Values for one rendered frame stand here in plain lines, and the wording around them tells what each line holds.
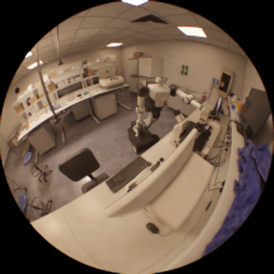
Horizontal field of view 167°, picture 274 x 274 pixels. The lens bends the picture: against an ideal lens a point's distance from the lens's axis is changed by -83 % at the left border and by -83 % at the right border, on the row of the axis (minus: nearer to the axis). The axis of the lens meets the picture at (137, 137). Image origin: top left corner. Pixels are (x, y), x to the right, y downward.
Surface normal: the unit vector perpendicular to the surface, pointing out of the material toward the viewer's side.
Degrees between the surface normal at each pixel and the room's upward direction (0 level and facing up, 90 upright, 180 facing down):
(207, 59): 90
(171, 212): 0
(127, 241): 0
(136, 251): 0
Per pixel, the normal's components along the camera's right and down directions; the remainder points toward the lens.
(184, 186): -0.01, -0.71
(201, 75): -0.75, 0.47
